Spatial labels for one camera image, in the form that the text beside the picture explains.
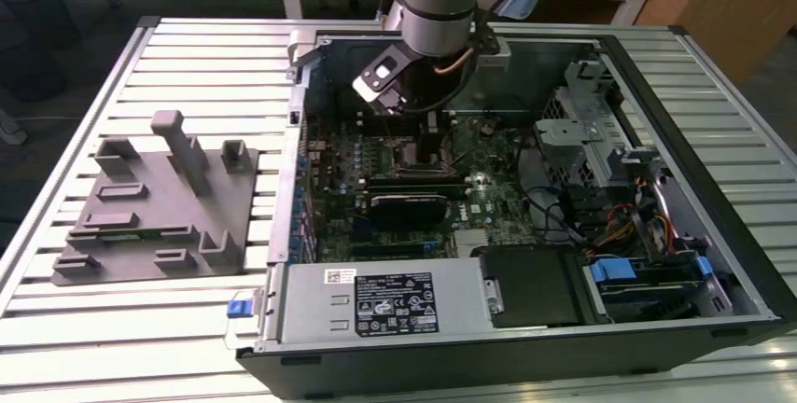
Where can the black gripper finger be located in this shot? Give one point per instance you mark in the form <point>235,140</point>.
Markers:
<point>440,146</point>

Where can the thin metal locking lever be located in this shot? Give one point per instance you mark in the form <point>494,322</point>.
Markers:
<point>387,128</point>
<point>466,151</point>

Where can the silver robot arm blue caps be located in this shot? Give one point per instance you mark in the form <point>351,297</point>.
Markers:
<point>436,2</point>

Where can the black CPU socket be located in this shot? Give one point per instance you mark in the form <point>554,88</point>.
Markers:
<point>394,160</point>

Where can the black installed RAM stick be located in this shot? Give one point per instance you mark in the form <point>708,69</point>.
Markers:
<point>398,122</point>
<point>411,181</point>
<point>411,190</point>

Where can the green motherboard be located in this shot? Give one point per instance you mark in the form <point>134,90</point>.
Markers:
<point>498,165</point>

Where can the black graphics card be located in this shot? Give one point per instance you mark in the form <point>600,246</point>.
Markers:
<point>407,212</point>

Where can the silver finned heat sink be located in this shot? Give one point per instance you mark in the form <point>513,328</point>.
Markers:
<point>473,240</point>

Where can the silver metal drive cage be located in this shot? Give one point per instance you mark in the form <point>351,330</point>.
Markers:
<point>573,142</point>

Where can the silver power supply unit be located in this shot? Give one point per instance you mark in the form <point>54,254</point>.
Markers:
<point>311,300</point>

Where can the blue disk carrier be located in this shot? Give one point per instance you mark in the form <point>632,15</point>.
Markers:
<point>613,272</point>

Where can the grey parts rack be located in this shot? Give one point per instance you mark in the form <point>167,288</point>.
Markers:
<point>162,216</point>

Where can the blue case latch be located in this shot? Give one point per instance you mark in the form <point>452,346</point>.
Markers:
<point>239,308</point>

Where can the black open PC case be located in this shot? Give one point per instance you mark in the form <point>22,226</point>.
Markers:
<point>436,370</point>

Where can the green RAM stick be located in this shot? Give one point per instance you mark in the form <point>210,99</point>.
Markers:
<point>146,234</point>

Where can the wooden cabinet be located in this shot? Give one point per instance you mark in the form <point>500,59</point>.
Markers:
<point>735,2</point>

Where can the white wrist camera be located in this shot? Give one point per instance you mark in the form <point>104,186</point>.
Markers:
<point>379,74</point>

